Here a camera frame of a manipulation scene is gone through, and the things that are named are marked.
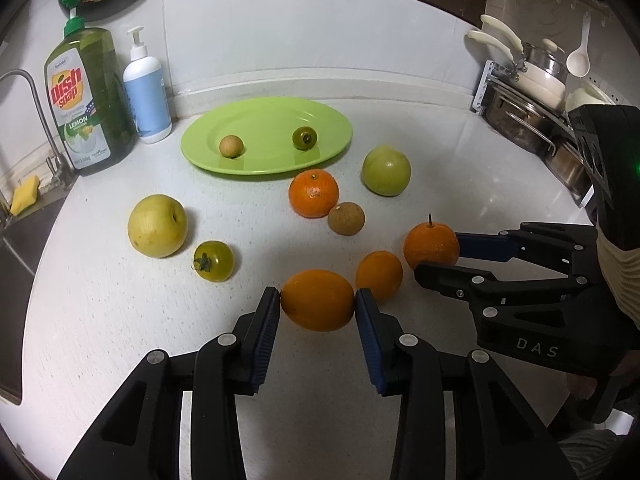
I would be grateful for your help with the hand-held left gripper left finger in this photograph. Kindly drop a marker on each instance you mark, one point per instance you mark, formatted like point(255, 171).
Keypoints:
point(265, 340)

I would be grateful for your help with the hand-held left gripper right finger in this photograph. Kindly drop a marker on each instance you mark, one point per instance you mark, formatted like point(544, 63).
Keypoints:
point(367, 335)

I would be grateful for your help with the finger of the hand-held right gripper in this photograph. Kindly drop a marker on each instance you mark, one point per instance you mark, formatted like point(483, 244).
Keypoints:
point(450, 280)
point(480, 246)

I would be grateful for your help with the orange with dark stem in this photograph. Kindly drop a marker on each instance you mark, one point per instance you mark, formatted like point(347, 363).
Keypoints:
point(431, 242)

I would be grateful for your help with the large oval orange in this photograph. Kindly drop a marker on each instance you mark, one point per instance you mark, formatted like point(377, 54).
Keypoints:
point(318, 300)

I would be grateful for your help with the small orange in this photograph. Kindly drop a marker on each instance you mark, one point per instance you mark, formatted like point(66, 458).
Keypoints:
point(379, 275)

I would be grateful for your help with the large green tomato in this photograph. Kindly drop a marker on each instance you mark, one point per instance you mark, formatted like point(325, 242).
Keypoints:
point(215, 261)

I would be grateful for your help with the brown round fruit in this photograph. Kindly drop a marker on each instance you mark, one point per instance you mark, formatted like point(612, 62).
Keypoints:
point(346, 218)

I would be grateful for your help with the mandarin with green stem spot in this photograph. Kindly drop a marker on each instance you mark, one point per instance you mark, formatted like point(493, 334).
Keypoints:
point(313, 194)

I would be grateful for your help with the yellow pear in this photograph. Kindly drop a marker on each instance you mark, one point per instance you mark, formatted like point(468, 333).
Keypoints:
point(157, 226)

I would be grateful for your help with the green plate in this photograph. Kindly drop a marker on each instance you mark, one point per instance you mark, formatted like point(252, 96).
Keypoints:
point(265, 122)

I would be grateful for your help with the person's right hand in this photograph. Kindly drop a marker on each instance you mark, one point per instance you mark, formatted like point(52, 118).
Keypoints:
point(582, 389)

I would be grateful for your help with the small steel pot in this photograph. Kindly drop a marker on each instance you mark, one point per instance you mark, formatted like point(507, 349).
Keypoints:
point(567, 167)

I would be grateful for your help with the green apple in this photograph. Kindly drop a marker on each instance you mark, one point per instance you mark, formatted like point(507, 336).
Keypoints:
point(386, 171)

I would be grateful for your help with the large steel pot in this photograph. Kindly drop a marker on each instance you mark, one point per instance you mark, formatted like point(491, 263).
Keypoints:
point(520, 120)

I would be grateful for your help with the striped grey clothing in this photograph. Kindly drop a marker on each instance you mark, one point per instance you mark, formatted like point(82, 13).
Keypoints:
point(590, 455)

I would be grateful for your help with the white pot rack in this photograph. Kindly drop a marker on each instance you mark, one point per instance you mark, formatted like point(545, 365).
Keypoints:
point(484, 87)

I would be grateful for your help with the small tan round fruit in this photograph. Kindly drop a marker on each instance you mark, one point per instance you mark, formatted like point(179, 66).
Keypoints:
point(231, 146)

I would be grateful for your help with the small green tomato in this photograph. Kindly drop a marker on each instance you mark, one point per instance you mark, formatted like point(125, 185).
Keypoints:
point(305, 138)

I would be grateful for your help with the white ladle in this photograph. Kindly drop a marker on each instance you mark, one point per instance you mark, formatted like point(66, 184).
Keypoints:
point(578, 62)

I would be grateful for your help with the kitchen sink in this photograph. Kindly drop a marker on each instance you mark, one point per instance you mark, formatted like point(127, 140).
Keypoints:
point(22, 260)

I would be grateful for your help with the white and blue pump bottle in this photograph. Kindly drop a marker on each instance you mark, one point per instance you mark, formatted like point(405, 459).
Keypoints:
point(147, 105)

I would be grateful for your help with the yellow sponge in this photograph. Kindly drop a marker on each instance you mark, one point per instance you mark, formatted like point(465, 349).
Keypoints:
point(25, 195)

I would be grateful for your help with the green dish soap bottle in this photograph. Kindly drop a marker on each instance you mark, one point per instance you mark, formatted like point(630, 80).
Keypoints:
point(92, 110)

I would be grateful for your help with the metal faucet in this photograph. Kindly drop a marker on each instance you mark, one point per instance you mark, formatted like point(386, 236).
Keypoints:
point(37, 105)

